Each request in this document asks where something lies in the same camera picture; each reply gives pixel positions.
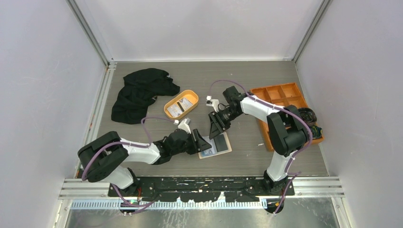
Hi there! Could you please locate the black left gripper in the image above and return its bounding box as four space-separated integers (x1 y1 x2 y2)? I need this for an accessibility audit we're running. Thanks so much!
172 129 211 156

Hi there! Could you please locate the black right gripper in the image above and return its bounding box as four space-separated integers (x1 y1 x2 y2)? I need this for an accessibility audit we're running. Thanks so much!
208 107 241 140

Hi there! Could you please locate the white credit card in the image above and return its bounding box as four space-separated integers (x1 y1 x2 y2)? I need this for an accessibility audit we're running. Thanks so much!
199 136 218 159

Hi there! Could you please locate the yellow oval tray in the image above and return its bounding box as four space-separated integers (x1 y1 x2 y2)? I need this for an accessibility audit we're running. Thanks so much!
163 90 199 120

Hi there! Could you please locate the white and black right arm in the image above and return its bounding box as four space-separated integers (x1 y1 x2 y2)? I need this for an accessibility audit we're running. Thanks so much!
206 86 312 195

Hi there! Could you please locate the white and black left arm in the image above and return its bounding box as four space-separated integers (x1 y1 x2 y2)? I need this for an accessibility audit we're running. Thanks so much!
77 129 212 196

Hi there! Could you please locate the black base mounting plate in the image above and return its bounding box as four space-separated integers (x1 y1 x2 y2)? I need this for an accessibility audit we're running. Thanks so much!
105 176 293 202

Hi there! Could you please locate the orange compartment tray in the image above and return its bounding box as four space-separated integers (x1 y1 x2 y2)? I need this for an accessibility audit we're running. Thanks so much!
250 83 324 144

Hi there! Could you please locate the black cloth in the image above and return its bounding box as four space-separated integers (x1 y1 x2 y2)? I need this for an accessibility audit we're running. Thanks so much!
111 68 180 124

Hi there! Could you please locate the green patterned rolled tie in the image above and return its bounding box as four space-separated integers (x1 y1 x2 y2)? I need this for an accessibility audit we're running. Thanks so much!
310 125 323 140

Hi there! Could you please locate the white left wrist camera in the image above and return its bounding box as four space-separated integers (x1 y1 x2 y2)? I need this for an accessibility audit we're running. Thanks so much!
174 118 192 134

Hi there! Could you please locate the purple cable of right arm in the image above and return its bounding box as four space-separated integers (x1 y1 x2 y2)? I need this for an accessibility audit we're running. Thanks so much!
208 79 313 215

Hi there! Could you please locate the aluminium front rail frame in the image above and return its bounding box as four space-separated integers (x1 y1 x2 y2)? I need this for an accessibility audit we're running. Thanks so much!
59 177 345 209

